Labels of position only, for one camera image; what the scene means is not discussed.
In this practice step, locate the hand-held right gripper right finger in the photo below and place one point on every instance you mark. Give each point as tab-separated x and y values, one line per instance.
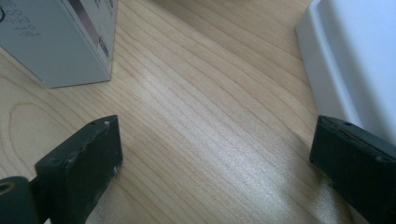
358	165

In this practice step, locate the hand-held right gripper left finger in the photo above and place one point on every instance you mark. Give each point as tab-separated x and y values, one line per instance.
81	168

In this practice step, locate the white plastic container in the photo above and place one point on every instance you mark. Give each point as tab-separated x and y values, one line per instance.
355	53

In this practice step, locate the grey printed cardboard box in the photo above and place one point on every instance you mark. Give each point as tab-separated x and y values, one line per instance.
53	43

